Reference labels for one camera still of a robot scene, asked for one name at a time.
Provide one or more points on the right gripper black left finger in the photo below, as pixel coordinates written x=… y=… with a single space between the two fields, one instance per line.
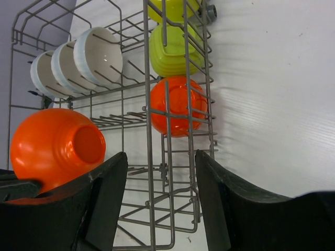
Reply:
x=79 y=215

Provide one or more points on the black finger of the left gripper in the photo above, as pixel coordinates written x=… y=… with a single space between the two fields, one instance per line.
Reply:
x=13 y=188

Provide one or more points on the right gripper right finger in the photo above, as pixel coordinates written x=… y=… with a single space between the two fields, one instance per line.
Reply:
x=239 y=215

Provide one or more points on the orange bowl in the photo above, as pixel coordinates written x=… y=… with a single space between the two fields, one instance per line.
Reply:
x=55 y=146
x=179 y=103

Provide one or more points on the grey wire dish rack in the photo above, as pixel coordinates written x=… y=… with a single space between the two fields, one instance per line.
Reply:
x=160 y=197

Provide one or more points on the white square dish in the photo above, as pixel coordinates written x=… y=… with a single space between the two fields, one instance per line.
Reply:
x=167 y=60

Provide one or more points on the lime green bowl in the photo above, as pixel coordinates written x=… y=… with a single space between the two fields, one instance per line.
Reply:
x=174 y=10

